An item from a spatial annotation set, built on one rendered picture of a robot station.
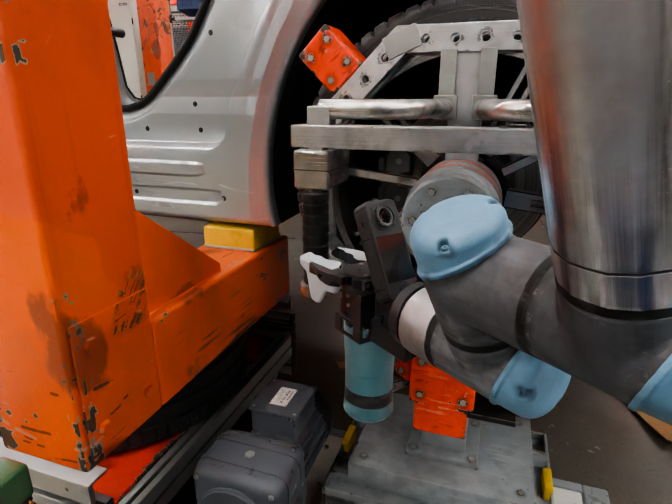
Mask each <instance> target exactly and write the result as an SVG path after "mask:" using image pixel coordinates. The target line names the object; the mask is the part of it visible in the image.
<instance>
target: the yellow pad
mask: <svg viewBox="0 0 672 504"><path fill-rule="evenodd" d="M204 237H205V244H204V246H205V247H213V248H222V249H231V250H239V251H248V252H256V251H258V250H259V249H261V248H263V247H264V246H266V245H268V244H269V243H271V242H272V241H274V240H276V239H277V238H279V237H280V234H279V225H277V226H275V227H271V226H261V225H250V224H239V223H228V222H217V221H215V222H212V223H210V224H208V225H205V226H204Z"/></svg>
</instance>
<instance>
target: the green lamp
mask: <svg viewBox="0 0 672 504"><path fill-rule="evenodd" d="M33 491H34V489H33V485H32V481H31V477H30V473H29V469H28V466H27V465H26V464H25V463H22V462H18V461H15V460H12V459H9V458H6V457H0V504H22V503H23V502H24V501H25V500H27V499H28V498H29V497H30V496H31V495H32V494H33Z"/></svg>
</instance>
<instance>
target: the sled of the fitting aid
mask: <svg viewBox="0 0 672 504"><path fill-rule="evenodd" d="M364 424H365V423H363V422H359V421H357V420H355V419H354V420H353V422H352V424H351V425H350V426H349V428H348V430H347V432H346V434H345V436H344V438H343V440H342V445H341V447H340V449H339V451H338V453H337V455H336V458H335V460H334V462H333V464H332V466H331V468H330V470H329V472H328V474H327V476H326V479H325V481H324V483H323V485H322V504H450V503H446V502H442V501H438V500H434V499H430V498H426V497H422V496H419V495H415V494H411V493H407V492H403V491H399V490H395V489H391V488H388V487H384V486H380V485H376V484H372V483H368V482H364V481H360V480H357V479H353V478H349V477H348V461H349V459H350V457H351V454H352V452H353V450H354V447H355V445H356V443H357V440H358V438H359V436H360V434H361V431H362V429H363V427H364ZM531 441H532V456H533V470H534V484H535V498H536V504H554V496H553V491H554V490H553V481H552V473H551V469H550V461H549V453H548V444H547V435H546V434H545V433H540V432H535V431H531Z"/></svg>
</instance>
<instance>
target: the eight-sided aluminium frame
mask: <svg viewBox="0 0 672 504"><path fill-rule="evenodd" d="M518 34H519V35H521V30H520V23H519V20H502V21H481V22H460V23H438V24H416V23H413V24H411V25H397V26H396V27H395V28H394V29H393V30H392V31H391V32H390V34H389V35H388V36H387V37H385V38H383V39H382V42H381V44H380V45H379V46H378V47H377V48H376V49H375V50H374V51H373V53H372V54H371V55H370V56H369V57H368V58H367V59H366V60H365V61H364V63H363V64H362V65H361V66H360V67H359V68H358V69H357V70H356V72H355V73H354V74H353V75H352V76H351V77H350V78H349V79H348V80H347V82H346V83H345V84H344V85H343V86H342V87H341V88H340V89H339V90H338V92H337V93H336V94H335V95H334V96H333V97H332V98H331V99H372V98H373V97H374V96H375V95H376V94H377V93H378V92H379V91H380V90H381V89H382V88H383V87H384V86H385V85H386V84H387V83H388V82H389V80H390V79H391V78H392V77H393V76H394V75H395V74H396V73H397V72H398V71H399V70H400V69H401V68H402V67H403V66H404V65H405V64H406V63H407V61H408V60H409V59H410V58H411V57H412V56H429V55H441V49H454V48H457V49H458V52H470V51H481V48H487V47H498V54H504V53H524V52H523V45H522V38H521V39H520V40H515V39H514V36H515V35H518ZM486 36H491V38H490V39H489V40H488V41H483V39H484V37H486ZM457 37H460V38H459V40H458V41H457V42H454V41H455V39H456V38H457ZM429 38H430V39H429ZM428 39H429V41H428V42H427V40H428ZM352 120H353V119H336V124H349V123H350V122H351V121H352ZM327 191H328V193H329V200H328V204H329V211H328V214H329V221H328V224H329V232H328V234H329V242H328V244H329V252H328V254H329V260H334V261H338V262H341V263H342V268H343V267H344V266H346V265H348V264H347V263H345V262H344V261H343V260H341V259H337V258H336V257H334V256H333V255H331V251H333V250H335V249H336V248H338V247H342V248H346V246H345V245H344V244H343V243H342V242H341V241H340V240H339V239H338V238H337V236H336V186H334V187H333V188H331V189H329V190H327Z"/></svg>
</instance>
